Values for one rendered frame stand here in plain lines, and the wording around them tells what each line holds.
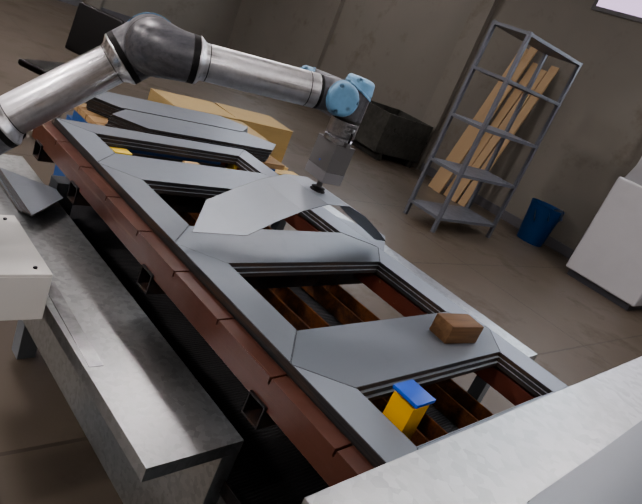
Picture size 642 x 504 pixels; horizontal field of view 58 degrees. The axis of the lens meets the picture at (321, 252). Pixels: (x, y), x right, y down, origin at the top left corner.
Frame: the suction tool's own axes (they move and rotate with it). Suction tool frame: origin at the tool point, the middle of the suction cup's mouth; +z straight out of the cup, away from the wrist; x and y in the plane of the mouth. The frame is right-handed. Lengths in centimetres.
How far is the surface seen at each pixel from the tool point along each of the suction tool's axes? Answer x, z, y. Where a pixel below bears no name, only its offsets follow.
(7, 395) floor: 49, 101, 45
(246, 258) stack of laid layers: 20.5, 15.8, -9.2
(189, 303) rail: 39.4, 20.6, -21.7
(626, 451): 19, -7, -96
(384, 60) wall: -571, -24, 622
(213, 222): 29.0, 9.9, -3.6
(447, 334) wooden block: -15.8, 13.0, -45.0
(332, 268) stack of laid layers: -8.4, 17.2, -8.7
